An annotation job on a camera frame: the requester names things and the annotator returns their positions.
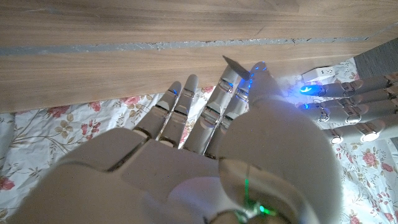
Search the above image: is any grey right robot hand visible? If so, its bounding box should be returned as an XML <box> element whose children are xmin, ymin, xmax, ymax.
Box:
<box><xmin>9</xmin><ymin>60</ymin><xmax>343</xmax><ymax>224</ymax></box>

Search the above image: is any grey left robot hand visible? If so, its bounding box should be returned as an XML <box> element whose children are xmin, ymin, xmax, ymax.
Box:
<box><xmin>298</xmin><ymin>73</ymin><xmax>398</xmax><ymax>145</ymax></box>

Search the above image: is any white power strip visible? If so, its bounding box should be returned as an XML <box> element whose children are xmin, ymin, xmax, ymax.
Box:
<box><xmin>301</xmin><ymin>65</ymin><xmax>336</xmax><ymax>83</ymax></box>

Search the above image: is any floral backdrop cloth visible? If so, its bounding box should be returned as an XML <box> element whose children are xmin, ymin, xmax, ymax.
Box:
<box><xmin>0</xmin><ymin>57</ymin><xmax>398</xmax><ymax>224</ymax></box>

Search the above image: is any grey tape outline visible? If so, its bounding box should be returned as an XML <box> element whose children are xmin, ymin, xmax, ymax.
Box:
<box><xmin>0</xmin><ymin>29</ymin><xmax>398</xmax><ymax>57</ymax></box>

